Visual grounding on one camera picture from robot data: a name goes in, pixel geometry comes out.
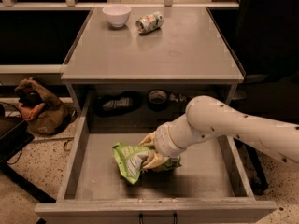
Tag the brown backpack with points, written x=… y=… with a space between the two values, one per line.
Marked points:
x=48 y=118

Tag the white ceramic bowl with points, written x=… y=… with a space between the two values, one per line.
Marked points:
x=117 y=15

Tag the black drawer handle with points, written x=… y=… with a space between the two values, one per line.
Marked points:
x=147 y=219

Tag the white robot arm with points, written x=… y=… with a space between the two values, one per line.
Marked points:
x=207 y=118

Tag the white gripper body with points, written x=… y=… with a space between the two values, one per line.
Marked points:
x=163 y=140

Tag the black office chair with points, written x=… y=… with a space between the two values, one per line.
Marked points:
x=266 y=42

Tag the black pouch with label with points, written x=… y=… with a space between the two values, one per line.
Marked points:
x=111 y=106

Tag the crumpled foil wrapper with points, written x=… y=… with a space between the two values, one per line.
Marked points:
x=177 y=98

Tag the grey cabinet with top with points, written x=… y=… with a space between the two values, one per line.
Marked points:
x=187 y=55

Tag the black tape roll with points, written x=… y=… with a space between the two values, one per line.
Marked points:
x=157 y=100

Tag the green rice chip bag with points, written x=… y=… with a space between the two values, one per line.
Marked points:
x=130 y=158

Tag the open grey top drawer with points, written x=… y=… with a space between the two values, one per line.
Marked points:
x=210 y=186

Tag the black desk leg stand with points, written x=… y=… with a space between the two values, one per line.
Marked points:
x=13 y=138

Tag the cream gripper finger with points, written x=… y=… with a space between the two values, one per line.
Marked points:
x=148 y=141
x=154 y=160

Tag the crushed soda can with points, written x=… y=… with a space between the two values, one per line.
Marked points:
x=149 y=23

